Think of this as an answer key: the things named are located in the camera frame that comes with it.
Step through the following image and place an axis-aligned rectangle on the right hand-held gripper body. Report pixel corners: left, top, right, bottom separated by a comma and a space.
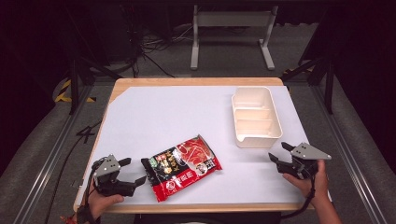
276, 142, 332, 181

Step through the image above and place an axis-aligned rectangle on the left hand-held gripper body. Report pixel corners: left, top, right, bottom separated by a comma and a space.
92, 154, 138, 198

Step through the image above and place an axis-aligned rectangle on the white divided plastic container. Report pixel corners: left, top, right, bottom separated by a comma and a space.
231, 86, 284, 149

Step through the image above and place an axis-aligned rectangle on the red and black food packet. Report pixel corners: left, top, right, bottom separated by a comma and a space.
140, 133, 223, 203

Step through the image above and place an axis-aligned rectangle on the person's right hand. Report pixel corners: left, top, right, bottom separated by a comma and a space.
281, 159, 330, 208

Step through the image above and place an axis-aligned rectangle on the person's left hand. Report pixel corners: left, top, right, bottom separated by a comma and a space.
88, 182, 125, 220

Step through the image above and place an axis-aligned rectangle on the black metal stand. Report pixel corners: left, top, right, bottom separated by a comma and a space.
64, 6, 123, 117
280, 54, 336, 115

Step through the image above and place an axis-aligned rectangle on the white table mat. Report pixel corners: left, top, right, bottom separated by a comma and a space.
79, 85, 332, 206

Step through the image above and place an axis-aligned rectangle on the yellow and black hazard tape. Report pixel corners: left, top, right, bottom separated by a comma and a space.
53, 78, 97, 104

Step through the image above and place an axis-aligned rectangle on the grey metal stand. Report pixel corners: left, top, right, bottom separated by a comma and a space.
190, 4, 279, 72

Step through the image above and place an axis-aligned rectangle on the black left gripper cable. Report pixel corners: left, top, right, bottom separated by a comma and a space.
81, 159, 102, 216

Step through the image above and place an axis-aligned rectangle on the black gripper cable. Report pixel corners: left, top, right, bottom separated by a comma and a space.
279, 174, 317, 220
81, 159, 102, 216

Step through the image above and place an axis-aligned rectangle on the thin black floor cable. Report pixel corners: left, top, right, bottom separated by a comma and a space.
50, 120, 104, 224

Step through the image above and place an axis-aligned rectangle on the aluminium floor rail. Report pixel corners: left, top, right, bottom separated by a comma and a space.
310, 84, 389, 224
11, 85, 95, 224

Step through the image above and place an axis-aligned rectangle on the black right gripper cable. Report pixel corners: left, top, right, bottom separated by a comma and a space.
279, 174, 317, 220

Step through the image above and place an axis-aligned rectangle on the bundle of black floor cables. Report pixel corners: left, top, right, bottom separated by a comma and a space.
122, 12, 195, 78

